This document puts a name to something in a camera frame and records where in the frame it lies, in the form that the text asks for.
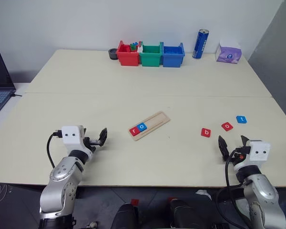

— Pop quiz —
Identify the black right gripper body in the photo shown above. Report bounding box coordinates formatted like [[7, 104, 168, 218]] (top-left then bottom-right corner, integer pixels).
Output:
[[225, 145, 251, 167]]

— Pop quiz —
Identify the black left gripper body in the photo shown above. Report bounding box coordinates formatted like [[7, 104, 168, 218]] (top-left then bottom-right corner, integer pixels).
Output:
[[82, 137, 103, 155]]

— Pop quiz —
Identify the red letter tile o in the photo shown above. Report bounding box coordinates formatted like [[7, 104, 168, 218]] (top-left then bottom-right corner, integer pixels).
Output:
[[220, 122, 234, 132]]

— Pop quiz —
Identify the red letter tile b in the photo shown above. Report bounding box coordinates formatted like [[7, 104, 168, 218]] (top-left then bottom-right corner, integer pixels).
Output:
[[200, 127, 212, 138]]

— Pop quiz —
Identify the blue letter tile o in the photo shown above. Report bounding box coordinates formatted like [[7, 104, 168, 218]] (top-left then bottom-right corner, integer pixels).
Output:
[[135, 122, 148, 133]]

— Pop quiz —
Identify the wooden letter tray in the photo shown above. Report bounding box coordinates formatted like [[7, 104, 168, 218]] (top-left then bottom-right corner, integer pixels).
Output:
[[128, 111, 170, 142]]

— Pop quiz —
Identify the white crumpled cloth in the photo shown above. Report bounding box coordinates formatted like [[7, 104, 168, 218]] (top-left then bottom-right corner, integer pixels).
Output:
[[196, 189, 212, 198]]

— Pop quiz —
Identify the dark rounded shape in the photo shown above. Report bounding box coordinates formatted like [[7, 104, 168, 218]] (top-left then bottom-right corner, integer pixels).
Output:
[[168, 198, 213, 229], [111, 203, 140, 229]]

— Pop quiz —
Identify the red plastic bin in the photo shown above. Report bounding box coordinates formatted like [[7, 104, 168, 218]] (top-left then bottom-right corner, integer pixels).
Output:
[[116, 40, 141, 67]]

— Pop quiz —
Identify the dark grey round holder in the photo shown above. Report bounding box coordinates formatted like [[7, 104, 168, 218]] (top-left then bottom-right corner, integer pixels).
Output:
[[108, 48, 119, 60]]

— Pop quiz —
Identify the purple tissue box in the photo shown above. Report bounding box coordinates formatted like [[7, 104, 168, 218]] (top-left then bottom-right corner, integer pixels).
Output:
[[214, 39, 243, 64]]

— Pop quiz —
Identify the green plastic bin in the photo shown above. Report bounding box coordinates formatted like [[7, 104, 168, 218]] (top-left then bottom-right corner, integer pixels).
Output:
[[139, 42, 163, 67]]

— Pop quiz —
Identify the blue plastic bin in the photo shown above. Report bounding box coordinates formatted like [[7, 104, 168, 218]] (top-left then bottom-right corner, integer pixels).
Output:
[[161, 42, 185, 68]]

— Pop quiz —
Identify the blue drink can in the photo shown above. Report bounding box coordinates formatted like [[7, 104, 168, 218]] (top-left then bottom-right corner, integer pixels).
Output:
[[192, 29, 210, 60]]

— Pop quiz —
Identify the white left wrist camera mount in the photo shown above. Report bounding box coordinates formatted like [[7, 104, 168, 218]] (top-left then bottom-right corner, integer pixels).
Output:
[[61, 125, 86, 151]]

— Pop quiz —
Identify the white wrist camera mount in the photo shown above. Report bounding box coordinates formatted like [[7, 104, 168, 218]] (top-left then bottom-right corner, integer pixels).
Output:
[[61, 125, 86, 151], [246, 140, 272, 169]]

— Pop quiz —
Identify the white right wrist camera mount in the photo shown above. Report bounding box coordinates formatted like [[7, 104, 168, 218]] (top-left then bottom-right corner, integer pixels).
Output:
[[246, 140, 272, 169]]

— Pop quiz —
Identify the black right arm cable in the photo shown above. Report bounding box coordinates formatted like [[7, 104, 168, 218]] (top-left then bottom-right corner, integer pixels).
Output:
[[216, 150, 253, 229]]

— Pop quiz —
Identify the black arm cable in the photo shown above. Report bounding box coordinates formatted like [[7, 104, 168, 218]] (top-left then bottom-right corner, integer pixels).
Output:
[[216, 150, 253, 229], [46, 130, 63, 169]]

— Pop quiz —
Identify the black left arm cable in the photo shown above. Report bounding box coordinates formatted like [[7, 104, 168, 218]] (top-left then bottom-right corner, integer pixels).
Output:
[[46, 130, 63, 169]]

